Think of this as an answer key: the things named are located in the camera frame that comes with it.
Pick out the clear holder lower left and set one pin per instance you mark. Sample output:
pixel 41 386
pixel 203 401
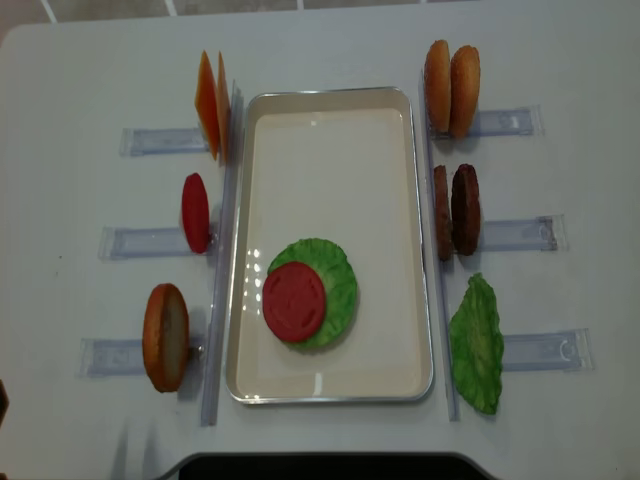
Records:
pixel 100 358

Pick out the orange cheese slice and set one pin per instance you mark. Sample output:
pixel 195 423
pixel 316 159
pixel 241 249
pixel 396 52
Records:
pixel 205 102
pixel 223 109

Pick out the upright green lettuce leaf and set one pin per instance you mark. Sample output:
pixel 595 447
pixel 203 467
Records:
pixel 477 347

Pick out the upright red tomato slice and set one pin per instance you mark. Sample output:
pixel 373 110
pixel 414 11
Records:
pixel 195 213

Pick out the black object bottom edge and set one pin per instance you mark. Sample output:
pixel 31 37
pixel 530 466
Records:
pixel 330 466

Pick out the green lettuce leaf on tray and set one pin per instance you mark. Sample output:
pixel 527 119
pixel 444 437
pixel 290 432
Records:
pixel 330 262

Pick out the clear holder middle right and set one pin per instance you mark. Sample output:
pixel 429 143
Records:
pixel 542 233

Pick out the long clear rail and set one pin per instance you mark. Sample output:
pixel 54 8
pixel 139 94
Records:
pixel 440 284
pixel 224 256

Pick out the white rectangular metal tray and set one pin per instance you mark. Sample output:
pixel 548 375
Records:
pixel 335 172

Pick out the long clear rail right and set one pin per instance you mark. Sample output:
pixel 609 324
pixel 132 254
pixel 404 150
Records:
pixel 440 284

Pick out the brown object left edge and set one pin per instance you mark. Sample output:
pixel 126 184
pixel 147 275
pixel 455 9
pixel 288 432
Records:
pixel 4 402

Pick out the red tomato slice on tray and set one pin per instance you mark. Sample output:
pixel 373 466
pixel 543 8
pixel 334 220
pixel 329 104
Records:
pixel 294 302

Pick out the right orange cheese slice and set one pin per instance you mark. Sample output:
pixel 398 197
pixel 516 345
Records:
pixel 223 109

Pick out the long clear rail left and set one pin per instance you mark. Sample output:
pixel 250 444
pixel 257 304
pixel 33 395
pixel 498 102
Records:
pixel 224 256

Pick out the left bun top right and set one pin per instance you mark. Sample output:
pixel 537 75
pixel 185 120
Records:
pixel 437 85

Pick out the bun slice lower left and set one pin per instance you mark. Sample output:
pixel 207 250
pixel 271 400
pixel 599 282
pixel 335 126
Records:
pixel 165 339

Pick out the clear holder upper left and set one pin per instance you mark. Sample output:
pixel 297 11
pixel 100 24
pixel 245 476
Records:
pixel 141 142

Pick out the brown meat patty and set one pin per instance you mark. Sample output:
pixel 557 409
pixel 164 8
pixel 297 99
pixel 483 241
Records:
pixel 442 214

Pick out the clear holder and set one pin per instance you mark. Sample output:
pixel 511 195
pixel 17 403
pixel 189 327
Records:
pixel 568 350
pixel 521 121
pixel 141 142
pixel 542 233
pixel 100 358
pixel 119 243

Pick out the clear holder upper right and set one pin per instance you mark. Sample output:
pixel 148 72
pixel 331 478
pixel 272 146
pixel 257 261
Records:
pixel 521 121

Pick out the right dark meat patty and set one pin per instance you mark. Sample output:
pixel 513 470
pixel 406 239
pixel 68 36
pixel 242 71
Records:
pixel 465 210

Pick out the clear holder middle left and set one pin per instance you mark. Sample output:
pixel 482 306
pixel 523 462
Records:
pixel 119 243

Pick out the left orange cheese slice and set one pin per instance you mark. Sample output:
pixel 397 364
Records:
pixel 205 102

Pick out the clear holder lower right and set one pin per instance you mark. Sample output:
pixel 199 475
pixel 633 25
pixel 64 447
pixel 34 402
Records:
pixel 568 350

